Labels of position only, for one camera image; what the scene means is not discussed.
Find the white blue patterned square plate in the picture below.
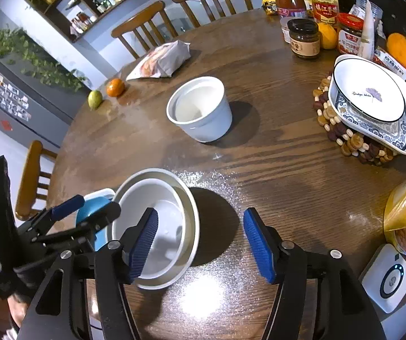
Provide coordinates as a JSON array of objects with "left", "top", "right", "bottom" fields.
[{"left": 84, "top": 188, "right": 116, "bottom": 201}]

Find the medium white bowl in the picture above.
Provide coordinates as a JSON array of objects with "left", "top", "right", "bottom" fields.
[{"left": 112, "top": 178, "right": 186, "bottom": 279}]

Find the large white bowl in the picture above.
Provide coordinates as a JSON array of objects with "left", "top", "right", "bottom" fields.
[{"left": 107, "top": 168, "right": 200, "bottom": 290}]

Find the small white bowl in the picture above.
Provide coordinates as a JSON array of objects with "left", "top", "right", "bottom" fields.
[{"left": 166, "top": 76, "right": 233, "bottom": 143}]

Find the wooden chair left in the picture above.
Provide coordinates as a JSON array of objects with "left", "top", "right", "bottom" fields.
[{"left": 15, "top": 141, "right": 57, "bottom": 221}]

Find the grey refrigerator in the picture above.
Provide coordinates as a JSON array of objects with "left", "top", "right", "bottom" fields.
[{"left": 0, "top": 61, "right": 87, "bottom": 153}]

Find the yellow green pear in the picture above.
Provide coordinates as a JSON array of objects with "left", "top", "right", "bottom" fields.
[{"left": 87, "top": 90, "right": 103, "bottom": 110}]

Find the white round device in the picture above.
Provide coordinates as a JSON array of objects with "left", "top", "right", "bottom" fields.
[{"left": 360, "top": 243, "right": 406, "bottom": 314}]

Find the wooden bead trivet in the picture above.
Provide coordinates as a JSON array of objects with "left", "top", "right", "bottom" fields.
[{"left": 312, "top": 75, "right": 397, "bottom": 167}]

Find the white bread bag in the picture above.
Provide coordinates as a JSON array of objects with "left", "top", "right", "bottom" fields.
[{"left": 126, "top": 40, "right": 191, "bottom": 81}]

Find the green hanging plant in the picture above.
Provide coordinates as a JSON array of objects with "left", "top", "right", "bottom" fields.
[{"left": 0, "top": 28, "right": 89, "bottom": 92}]

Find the blue patterned serving dish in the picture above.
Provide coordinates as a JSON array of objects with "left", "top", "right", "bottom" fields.
[{"left": 329, "top": 54, "right": 406, "bottom": 155}]

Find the white plate with purple flower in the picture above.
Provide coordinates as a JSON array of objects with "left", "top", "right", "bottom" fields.
[{"left": 333, "top": 55, "right": 405, "bottom": 123}]

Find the wooden chair back middle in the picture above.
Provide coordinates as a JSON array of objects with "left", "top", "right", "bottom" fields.
[{"left": 111, "top": 0, "right": 178, "bottom": 59}]

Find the dark brown paste jar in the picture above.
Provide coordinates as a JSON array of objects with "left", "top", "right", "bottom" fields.
[{"left": 287, "top": 18, "right": 320, "bottom": 59}]

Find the white tube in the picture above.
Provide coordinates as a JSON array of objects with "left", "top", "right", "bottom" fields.
[{"left": 359, "top": 0, "right": 375, "bottom": 61}]

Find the yellow lemon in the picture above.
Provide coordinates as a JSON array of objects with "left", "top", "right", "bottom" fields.
[{"left": 317, "top": 22, "right": 338, "bottom": 50}]

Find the red lid chili jar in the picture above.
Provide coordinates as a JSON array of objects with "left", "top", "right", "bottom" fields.
[{"left": 337, "top": 12, "right": 364, "bottom": 55}]

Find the orange mango fruit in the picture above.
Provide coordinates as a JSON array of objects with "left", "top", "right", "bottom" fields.
[{"left": 386, "top": 32, "right": 406, "bottom": 68}]

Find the yellow snack packet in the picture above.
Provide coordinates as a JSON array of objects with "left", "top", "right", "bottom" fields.
[{"left": 261, "top": 0, "right": 278, "bottom": 15}]

